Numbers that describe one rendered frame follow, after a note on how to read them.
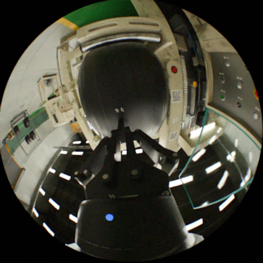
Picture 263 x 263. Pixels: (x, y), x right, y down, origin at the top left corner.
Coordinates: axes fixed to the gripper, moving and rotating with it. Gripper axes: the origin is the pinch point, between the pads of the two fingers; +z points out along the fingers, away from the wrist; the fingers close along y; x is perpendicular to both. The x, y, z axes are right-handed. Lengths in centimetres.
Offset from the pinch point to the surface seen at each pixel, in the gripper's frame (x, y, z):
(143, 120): 0.0, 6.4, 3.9
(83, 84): 14.2, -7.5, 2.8
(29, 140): -1, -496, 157
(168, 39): 31.0, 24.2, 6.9
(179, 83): 12.1, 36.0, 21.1
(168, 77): 15.1, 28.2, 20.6
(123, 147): -44, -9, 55
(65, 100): 85, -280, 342
